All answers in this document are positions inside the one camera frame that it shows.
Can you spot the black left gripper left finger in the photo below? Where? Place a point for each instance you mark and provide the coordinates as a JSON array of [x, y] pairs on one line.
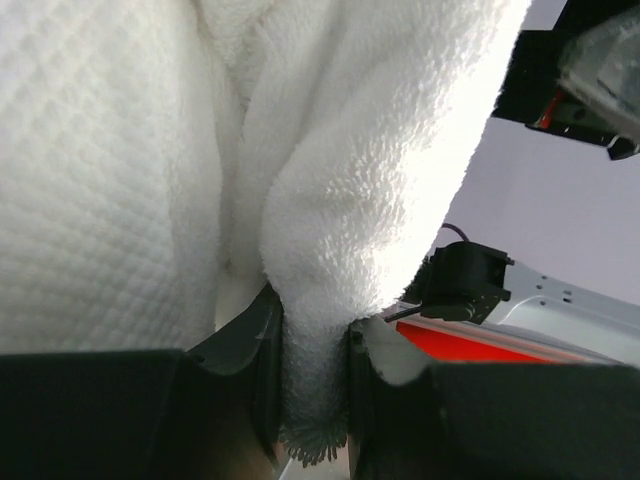
[[208, 413]]

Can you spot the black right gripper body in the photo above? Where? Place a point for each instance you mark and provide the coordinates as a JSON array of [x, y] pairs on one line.
[[580, 79]]

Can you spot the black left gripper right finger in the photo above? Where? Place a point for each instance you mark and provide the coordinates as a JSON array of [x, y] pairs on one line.
[[414, 417]]

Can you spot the white towel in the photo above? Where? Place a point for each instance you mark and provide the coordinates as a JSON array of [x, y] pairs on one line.
[[162, 161]]

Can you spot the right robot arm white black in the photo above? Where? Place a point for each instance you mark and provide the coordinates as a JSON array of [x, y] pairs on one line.
[[467, 294]]

